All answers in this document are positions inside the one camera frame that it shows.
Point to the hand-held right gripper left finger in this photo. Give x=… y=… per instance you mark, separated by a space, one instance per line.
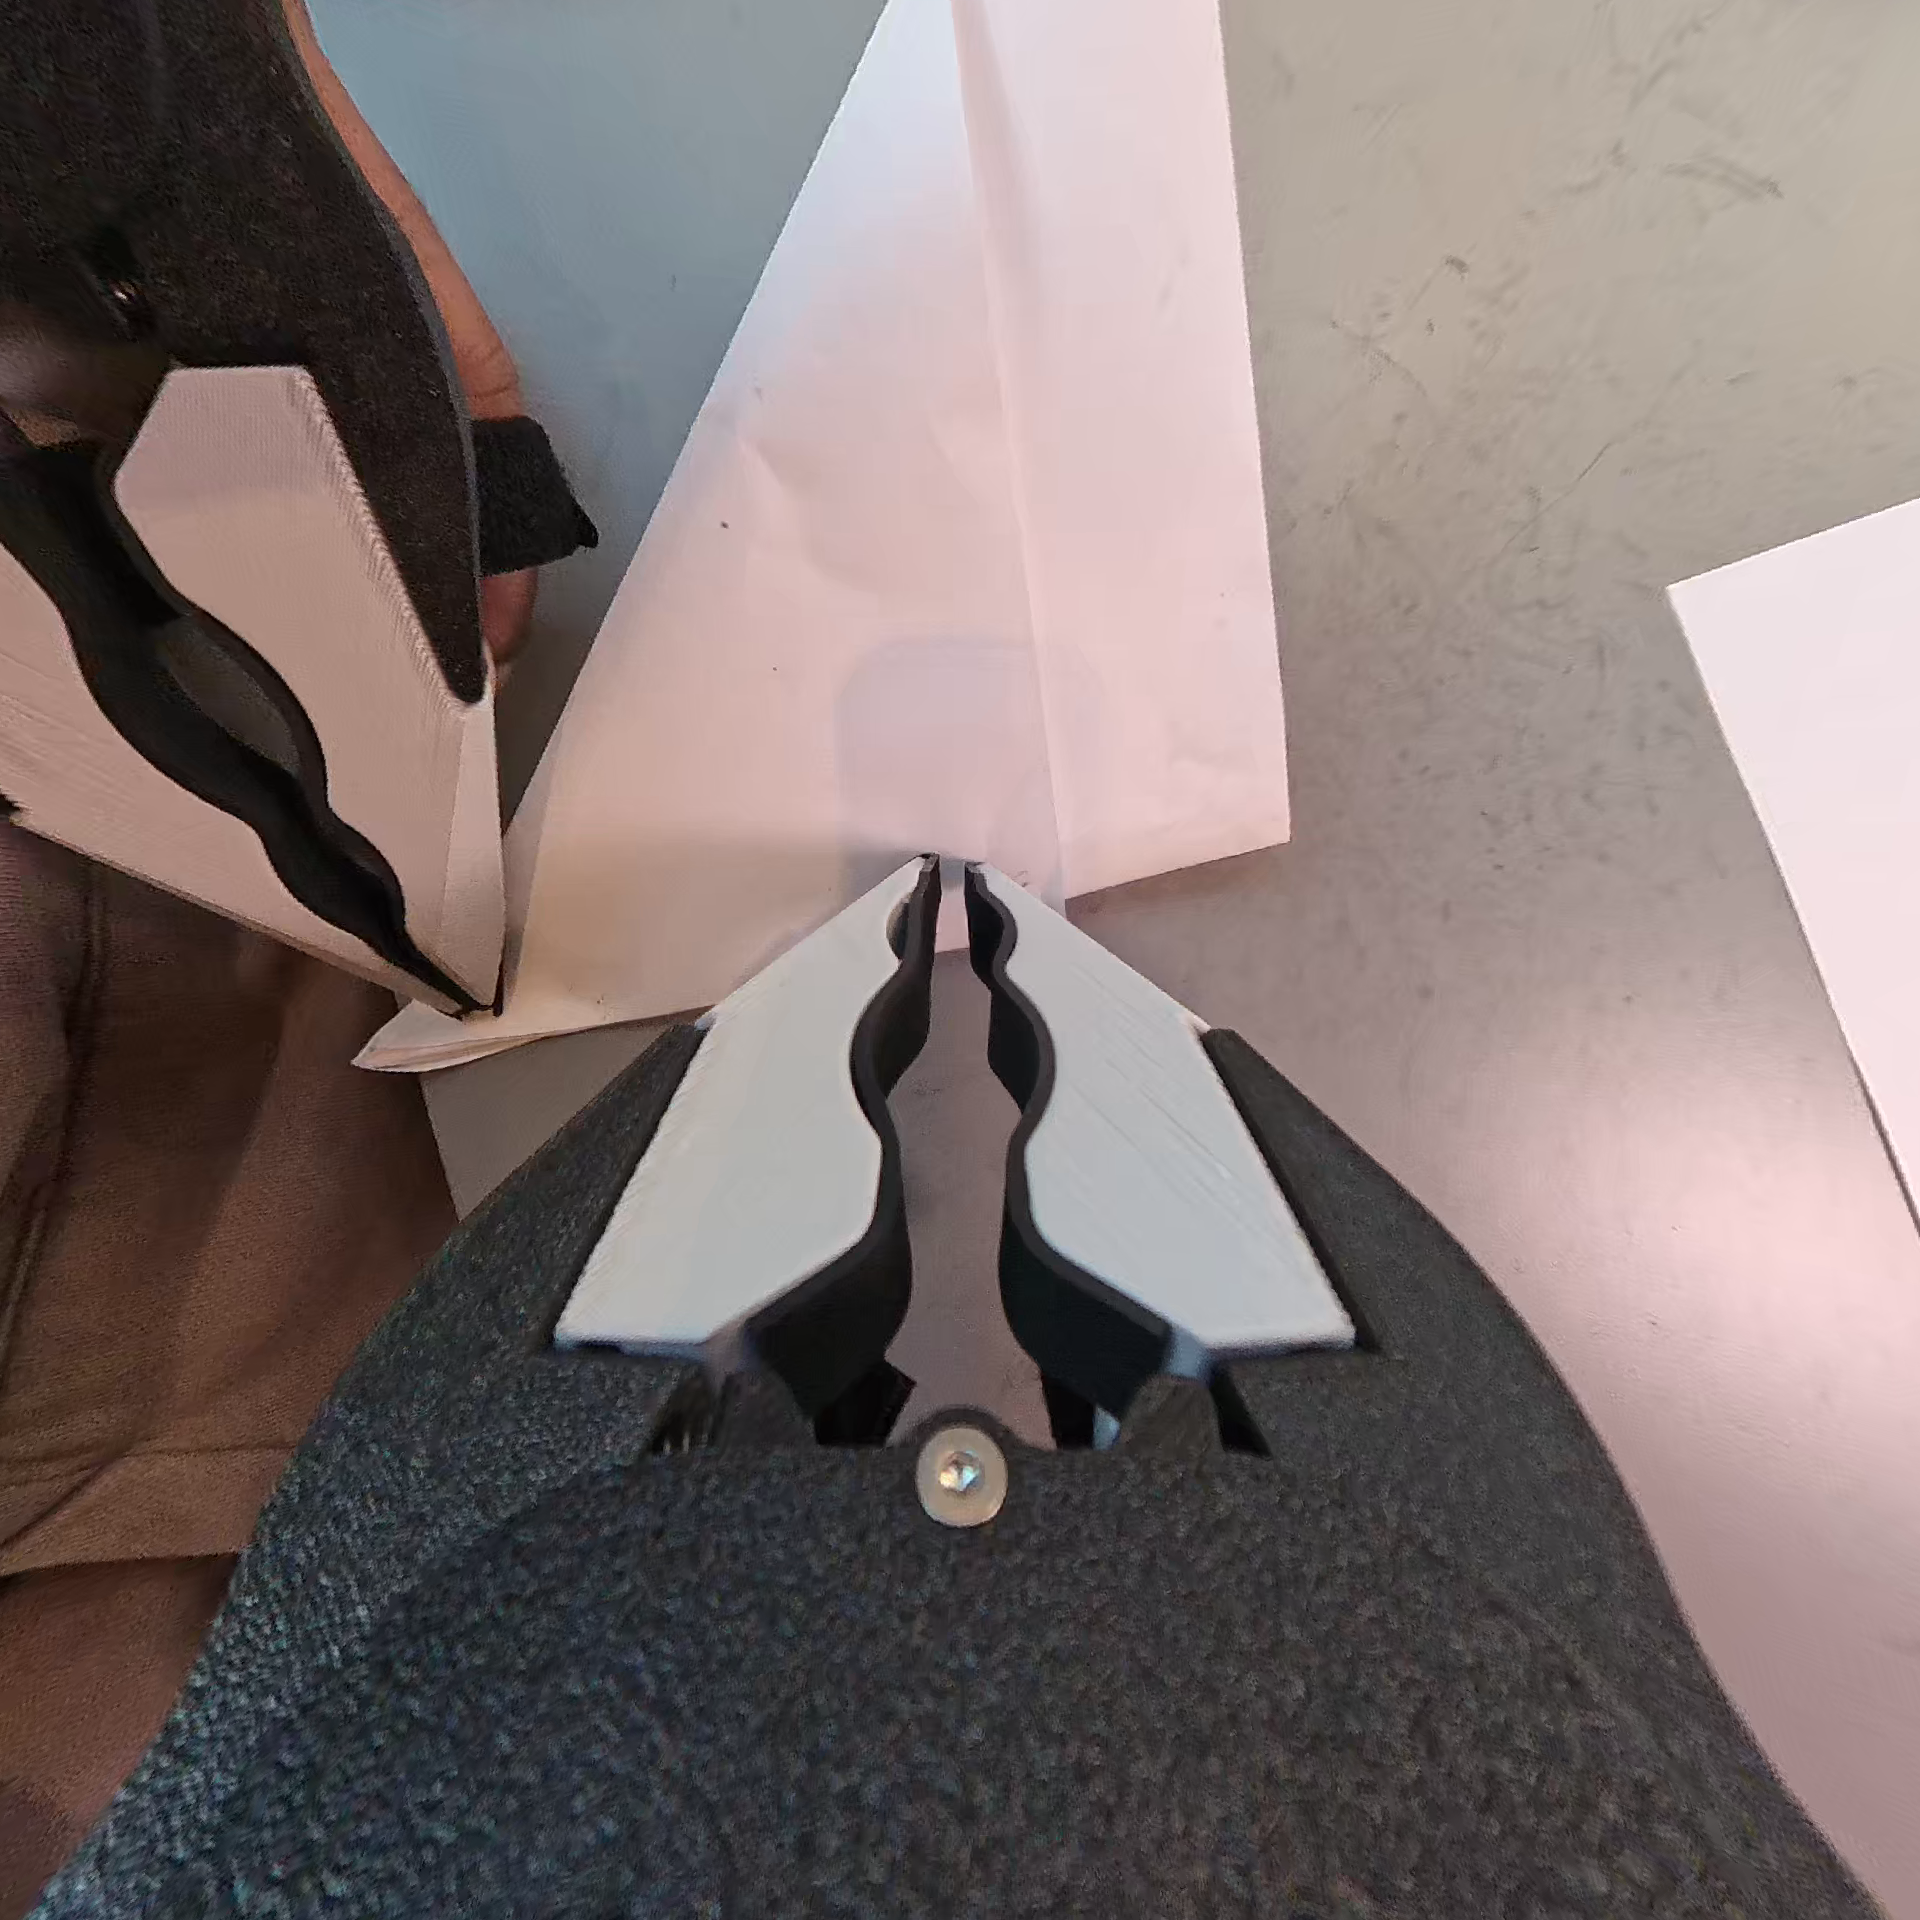
x=734 y=1185

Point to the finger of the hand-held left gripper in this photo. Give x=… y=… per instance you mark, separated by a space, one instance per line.
x=136 y=796
x=300 y=571

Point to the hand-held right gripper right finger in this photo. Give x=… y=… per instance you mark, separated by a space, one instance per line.
x=1184 y=1200

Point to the white paper sheet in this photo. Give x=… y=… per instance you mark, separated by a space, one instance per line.
x=930 y=525
x=1828 y=780

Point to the person's left hand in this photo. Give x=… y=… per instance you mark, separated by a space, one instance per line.
x=434 y=271

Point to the person's beige sweatshirt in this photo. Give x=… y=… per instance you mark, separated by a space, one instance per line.
x=180 y=1230

